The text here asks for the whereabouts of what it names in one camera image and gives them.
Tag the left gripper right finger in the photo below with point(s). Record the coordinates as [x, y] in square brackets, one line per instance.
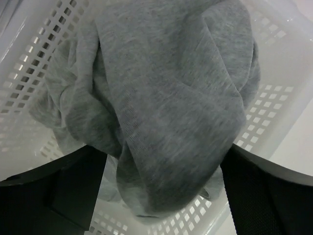
[266, 198]

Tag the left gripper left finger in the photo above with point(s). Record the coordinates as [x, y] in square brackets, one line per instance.
[57, 198]

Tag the grey tank top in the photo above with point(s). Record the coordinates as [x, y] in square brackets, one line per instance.
[181, 74]
[76, 106]

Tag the white plastic basket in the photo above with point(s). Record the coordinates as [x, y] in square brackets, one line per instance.
[279, 120]

